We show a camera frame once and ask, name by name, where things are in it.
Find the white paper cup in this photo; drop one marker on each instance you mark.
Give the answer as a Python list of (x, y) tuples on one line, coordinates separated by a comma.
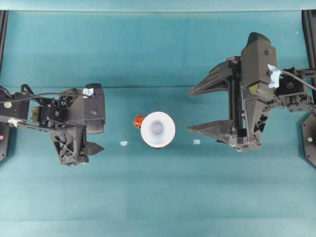
[(158, 121)]

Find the small white scrap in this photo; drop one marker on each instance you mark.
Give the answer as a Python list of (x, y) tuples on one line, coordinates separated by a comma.
[(124, 143), (196, 141)]

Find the blue-green table cloth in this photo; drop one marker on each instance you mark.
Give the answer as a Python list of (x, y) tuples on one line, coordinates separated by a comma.
[(158, 187)]

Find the black frame post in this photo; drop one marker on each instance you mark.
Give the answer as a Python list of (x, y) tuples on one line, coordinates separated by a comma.
[(2, 37), (310, 37)]

